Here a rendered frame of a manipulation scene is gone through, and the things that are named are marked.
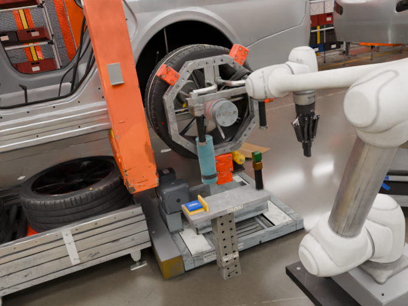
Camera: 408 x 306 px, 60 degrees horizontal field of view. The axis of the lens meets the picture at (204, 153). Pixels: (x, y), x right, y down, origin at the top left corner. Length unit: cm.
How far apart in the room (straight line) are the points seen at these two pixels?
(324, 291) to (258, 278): 57
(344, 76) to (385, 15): 306
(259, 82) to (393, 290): 84
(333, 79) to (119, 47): 98
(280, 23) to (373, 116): 189
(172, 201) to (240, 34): 118
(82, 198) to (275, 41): 162
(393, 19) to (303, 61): 283
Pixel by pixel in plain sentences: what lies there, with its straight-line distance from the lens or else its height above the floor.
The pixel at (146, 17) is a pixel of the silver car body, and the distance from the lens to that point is 229.
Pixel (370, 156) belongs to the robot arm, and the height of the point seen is 97.
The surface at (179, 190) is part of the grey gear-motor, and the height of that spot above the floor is 38.
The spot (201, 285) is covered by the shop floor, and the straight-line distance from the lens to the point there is 204.
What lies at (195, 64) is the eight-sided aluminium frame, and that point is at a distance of 188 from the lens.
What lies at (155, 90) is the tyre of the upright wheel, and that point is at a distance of 193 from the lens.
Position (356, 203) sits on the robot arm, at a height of 81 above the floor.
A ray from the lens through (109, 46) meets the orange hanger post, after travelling 173.
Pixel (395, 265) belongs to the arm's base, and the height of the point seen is 44.
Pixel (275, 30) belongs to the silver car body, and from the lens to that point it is 263.
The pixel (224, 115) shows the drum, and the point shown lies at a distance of 183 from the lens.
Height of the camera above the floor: 136
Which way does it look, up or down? 22 degrees down
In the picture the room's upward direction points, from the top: 8 degrees counter-clockwise
